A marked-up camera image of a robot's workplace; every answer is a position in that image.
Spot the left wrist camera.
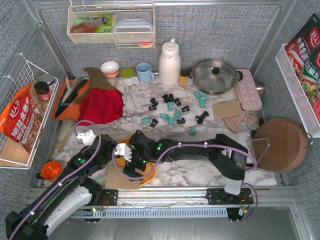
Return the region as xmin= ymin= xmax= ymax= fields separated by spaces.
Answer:
xmin=76 ymin=130 xmax=97 ymax=146

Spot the red cloth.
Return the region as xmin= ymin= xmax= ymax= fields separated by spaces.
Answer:
xmin=77 ymin=87 xmax=124 ymax=125

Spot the white handled knife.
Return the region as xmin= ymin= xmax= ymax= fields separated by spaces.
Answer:
xmin=62 ymin=77 xmax=79 ymax=103

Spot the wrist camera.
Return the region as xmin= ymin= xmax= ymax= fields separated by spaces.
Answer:
xmin=76 ymin=130 xmax=97 ymax=146
xmin=114 ymin=143 xmax=133 ymax=163

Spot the black coffee capsule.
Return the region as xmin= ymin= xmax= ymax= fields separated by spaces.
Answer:
xmin=148 ymin=105 xmax=157 ymax=111
xmin=174 ymin=98 xmax=182 ymax=107
xmin=176 ymin=117 xmax=186 ymax=124
xmin=150 ymin=118 xmax=159 ymax=128
xmin=150 ymin=98 xmax=159 ymax=105
xmin=195 ymin=111 xmax=209 ymax=125
xmin=168 ymin=93 xmax=174 ymax=102
xmin=181 ymin=105 xmax=190 ymax=112
xmin=162 ymin=94 xmax=169 ymax=103

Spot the orange cup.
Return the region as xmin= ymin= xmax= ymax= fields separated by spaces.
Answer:
xmin=36 ymin=161 xmax=63 ymax=183

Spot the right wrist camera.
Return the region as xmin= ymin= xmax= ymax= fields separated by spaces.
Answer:
xmin=114 ymin=143 xmax=133 ymax=163

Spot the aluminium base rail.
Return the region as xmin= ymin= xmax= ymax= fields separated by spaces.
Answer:
xmin=24 ymin=185 xmax=301 ymax=221

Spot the silver lidded jar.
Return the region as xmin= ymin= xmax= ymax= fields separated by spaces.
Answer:
xmin=39 ymin=73 xmax=55 ymax=88

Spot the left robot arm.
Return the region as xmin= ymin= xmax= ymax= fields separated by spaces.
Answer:
xmin=5 ymin=134 xmax=116 ymax=240

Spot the cork mat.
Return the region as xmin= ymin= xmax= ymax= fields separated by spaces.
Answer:
xmin=105 ymin=166 xmax=141 ymax=190
xmin=212 ymin=100 xmax=242 ymax=119

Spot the green lidded cup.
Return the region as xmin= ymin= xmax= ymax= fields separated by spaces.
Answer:
xmin=120 ymin=68 xmax=139 ymax=87

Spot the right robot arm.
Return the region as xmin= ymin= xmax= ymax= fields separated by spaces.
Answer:
xmin=123 ymin=130 xmax=249 ymax=196

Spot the left wire basket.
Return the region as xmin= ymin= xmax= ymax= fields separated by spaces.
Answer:
xmin=0 ymin=53 xmax=59 ymax=169

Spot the orange storage basket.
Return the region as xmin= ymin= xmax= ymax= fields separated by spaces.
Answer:
xmin=115 ymin=138 xmax=157 ymax=187

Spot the brown felt cloth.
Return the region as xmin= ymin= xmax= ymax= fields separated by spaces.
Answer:
xmin=73 ymin=67 xmax=124 ymax=105

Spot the red snack bag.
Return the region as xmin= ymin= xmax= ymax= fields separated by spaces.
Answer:
xmin=0 ymin=84 xmax=42 ymax=153

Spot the black kitchen knife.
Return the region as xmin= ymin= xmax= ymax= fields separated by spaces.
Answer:
xmin=54 ymin=79 xmax=88 ymax=119

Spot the orange cutting tray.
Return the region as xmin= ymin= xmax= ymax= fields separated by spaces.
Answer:
xmin=51 ymin=77 xmax=91 ymax=121

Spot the orange spice bottle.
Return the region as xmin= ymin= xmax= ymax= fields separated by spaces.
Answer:
xmin=179 ymin=69 xmax=188 ymax=88

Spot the dark lidded jar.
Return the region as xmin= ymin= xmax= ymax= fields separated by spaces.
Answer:
xmin=34 ymin=81 xmax=52 ymax=101

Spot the white orange striped bowl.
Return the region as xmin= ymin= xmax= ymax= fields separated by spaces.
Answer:
xmin=100 ymin=61 xmax=120 ymax=78

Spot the blue mug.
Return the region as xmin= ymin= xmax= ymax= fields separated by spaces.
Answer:
xmin=136 ymin=62 xmax=155 ymax=83

